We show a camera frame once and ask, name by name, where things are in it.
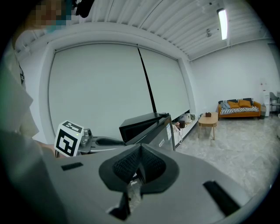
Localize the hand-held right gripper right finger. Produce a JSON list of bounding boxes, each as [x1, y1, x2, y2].
[[129, 143, 252, 224]]

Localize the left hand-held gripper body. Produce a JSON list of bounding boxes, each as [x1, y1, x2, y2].
[[54, 120, 127, 158]]

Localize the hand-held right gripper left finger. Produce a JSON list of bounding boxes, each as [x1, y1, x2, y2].
[[43, 143, 142, 224]]

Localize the black fridge door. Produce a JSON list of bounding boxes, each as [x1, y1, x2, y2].
[[148, 115, 176, 152]]

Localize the person's left forearm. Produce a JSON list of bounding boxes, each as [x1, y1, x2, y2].
[[36, 141, 57, 159]]

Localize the wide white roller blind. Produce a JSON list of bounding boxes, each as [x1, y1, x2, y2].
[[48, 43, 156, 142]]

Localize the oval wooden coffee table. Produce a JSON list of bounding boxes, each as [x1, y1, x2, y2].
[[198, 112, 219, 140]]

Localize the orange sofa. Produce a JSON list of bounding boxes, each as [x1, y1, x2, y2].
[[217, 98, 262, 121]]

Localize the striped sofa blanket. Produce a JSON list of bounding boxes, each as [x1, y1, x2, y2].
[[220, 106, 260, 115]]

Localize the orange cushion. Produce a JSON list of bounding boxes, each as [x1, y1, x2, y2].
[[227, 100, 241, 109], [238, 99, 252, 108]]

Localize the narrow white roller blind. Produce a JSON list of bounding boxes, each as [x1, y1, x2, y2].
[[138, 47, 190, 114]]

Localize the white water dispenser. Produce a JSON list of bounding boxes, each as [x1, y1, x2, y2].
[[262, 91, 270, 118]]

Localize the person's head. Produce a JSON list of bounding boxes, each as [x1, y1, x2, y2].
[[24, 0, 76, 33]]

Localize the grey chair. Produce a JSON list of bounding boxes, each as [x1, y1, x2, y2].
[[269, 91, 280, 119]]

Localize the long ceiling lamp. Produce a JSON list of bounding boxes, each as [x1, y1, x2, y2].
[[217, 8, 228, 41]]

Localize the black head-worn camera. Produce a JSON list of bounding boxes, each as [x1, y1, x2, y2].
[[73, 0, 96, 18]]

